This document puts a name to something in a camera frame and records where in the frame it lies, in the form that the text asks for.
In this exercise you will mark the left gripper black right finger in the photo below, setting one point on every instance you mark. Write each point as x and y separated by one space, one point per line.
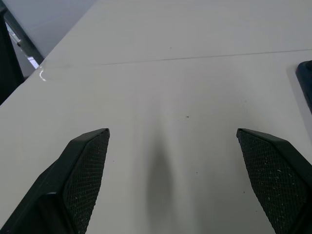
273 182

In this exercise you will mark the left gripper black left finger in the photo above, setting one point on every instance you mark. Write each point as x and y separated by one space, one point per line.
73 182

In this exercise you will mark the dark grey slanted frame bar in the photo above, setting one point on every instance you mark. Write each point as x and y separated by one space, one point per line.
24 36

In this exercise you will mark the dark blue smartphone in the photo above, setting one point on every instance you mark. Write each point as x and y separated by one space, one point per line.
306 80

